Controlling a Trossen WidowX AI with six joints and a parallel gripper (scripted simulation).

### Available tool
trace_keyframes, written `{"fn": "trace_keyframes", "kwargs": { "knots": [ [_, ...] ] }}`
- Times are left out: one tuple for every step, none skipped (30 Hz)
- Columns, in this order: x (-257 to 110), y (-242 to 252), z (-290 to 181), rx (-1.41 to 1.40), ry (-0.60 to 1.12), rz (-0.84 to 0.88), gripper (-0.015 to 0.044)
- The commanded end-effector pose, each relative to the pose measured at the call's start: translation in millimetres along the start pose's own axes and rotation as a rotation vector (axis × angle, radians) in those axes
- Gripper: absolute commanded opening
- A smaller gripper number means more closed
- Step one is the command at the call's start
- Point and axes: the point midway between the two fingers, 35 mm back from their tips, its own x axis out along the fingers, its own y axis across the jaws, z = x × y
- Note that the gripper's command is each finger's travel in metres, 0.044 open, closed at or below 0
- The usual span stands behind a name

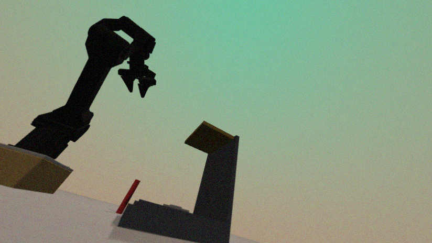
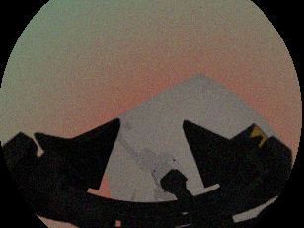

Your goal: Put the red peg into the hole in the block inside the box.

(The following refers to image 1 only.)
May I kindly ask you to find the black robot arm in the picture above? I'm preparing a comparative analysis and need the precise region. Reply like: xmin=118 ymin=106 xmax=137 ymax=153
xmin=8 ymin=16 xmax=156 ymax=159

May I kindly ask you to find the red peg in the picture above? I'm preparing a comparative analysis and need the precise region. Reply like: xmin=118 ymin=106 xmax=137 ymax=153
xmin=116 ymin=180 xmax=140 ymax=214

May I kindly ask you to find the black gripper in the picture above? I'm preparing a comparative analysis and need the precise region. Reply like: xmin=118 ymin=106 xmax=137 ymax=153
xmin=118 ymin=59 xmax=156 ymax=98

